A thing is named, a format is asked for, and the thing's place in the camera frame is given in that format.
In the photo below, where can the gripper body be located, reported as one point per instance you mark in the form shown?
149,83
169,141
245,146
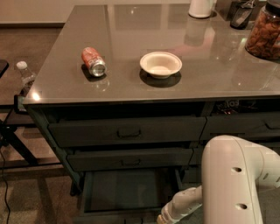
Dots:
175,207

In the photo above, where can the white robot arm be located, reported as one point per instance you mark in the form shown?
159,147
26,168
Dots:
233,172

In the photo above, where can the white bowl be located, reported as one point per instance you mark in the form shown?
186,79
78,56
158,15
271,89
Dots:
160,65

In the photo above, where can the orange soda can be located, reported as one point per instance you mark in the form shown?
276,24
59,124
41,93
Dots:
93,61

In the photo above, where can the clear plastic water bottle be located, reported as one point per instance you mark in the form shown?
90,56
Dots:
27,75

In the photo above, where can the black side table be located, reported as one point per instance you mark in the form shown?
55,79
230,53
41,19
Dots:
22,144

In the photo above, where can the snack jar with black lid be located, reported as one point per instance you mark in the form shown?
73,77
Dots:
264,39

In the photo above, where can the white cylindrical container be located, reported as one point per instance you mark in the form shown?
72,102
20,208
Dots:
201,8

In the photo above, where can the black object on counter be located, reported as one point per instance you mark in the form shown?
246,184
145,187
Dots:
242,15

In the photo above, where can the dark cabinet frame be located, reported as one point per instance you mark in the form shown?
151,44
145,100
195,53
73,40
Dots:
43,115

